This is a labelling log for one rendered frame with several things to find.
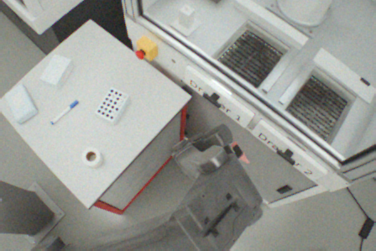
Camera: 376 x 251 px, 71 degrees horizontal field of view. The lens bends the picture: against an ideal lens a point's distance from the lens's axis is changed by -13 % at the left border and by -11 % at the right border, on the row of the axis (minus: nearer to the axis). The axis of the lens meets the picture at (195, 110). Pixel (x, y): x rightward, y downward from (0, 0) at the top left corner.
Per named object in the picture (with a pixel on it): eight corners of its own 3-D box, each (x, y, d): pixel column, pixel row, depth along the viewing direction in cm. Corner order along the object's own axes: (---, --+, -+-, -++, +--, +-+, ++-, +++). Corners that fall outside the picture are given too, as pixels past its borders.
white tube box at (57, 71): (60, 91, 115) (55, 85, 110) (44, 84, 115) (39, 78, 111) (74, 65, 120) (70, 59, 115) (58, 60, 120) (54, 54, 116)
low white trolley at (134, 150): (123, 219, 167) (87, 208, 97) (55, 152, 180) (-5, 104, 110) (185, 149, 187) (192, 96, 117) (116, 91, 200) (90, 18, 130)
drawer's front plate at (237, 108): (245, 128, 107) (252, 117, 97) (184, 82, 113) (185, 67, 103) (248, 125, 108) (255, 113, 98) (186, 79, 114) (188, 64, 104)
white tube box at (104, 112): (114, 126, 110) (112, 122, 107) (96, 117, 111) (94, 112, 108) (130, 99, 115) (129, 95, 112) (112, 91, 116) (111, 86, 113)
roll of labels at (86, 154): (92, 146, 107) (90, 143, 103) (107, 157, 105) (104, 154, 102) (80, 160, 104) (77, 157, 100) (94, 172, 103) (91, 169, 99)
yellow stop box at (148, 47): (149, 63, 113) (148, 52, 107) (136, 53, 115) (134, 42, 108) (158, 54, 115) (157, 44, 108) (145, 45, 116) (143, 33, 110)
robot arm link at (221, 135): (169, 149, 76) (187, 176, 76) (202, 131, 70) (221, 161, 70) (190, 132, 86) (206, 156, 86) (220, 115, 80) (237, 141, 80)
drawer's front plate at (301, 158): (312, 180, 101) (326, 175, 91) (250, 133, 107) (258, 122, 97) (315, 177, 101) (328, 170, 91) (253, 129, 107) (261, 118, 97)
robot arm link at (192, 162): (195, 169, 36) (238, 235, 37) (232, 143, 37) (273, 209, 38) (165, 147, 78) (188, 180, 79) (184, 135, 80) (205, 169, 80)
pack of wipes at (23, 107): (39, 112, 110) (34, 108, 106) (20, 125, 107) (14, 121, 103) (26, 86, 114) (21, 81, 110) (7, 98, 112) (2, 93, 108)
